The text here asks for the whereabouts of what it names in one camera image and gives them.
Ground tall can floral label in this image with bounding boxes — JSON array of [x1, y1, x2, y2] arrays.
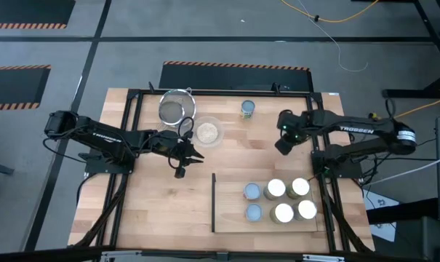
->
[[286, 177, 311, 200]]

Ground white rice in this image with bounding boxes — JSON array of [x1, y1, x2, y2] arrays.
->
[[196, 122, 220, 144]]

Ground white paper sheet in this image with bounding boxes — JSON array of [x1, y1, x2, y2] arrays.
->
[[363, 188, 399, 243]]

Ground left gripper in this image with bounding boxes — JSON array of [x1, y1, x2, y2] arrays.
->
[[170, 140, 206, 167]]

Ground grey cable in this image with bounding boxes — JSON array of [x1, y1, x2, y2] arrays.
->
[[364, 151, 440, 186]]

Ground large metal sieve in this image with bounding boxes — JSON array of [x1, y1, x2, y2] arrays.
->
[[158, 88, 198, 127]]

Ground white cable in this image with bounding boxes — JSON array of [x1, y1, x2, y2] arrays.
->
[[297, 0, 369, 73]]

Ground diced tomatoes can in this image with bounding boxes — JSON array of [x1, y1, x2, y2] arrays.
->
[[242, 182, 262, 201]]

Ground black table frame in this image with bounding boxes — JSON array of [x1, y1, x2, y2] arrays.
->
[[95, 88, 351, 255]]

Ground black hazard-striped floor mat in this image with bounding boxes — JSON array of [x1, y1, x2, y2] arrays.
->
[[0, 0, 76, 30], [158, 60, 314, 92], [0, 64, 52, 111]]

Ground clear plastic bowl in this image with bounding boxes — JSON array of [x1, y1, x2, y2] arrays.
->
[[191, 115, 225, 148]]

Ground yellow and red label can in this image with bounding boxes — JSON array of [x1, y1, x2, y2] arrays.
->
[[240, 99, 257, 120]]

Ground tall can green label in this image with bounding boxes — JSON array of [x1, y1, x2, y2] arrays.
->
[[269, 202, 295, 224]]

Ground mandarin oranges can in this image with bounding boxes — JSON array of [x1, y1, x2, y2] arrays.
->
[[245, 203, 264, 223]]

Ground black metal stand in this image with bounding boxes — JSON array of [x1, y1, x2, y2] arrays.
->
[[382, 0, 440, 99]]

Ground tall can pale label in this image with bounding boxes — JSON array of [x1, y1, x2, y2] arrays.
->
[[293, 199, 318, 221]]

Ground black cable bundle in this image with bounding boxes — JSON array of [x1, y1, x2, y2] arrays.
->
[[323, 178, 375, 253], [72, 173, 130, 248]]

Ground yellow cable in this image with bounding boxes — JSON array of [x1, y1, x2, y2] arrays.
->
[[393, 93, 440, 119], [280, 0, 380, 24]]

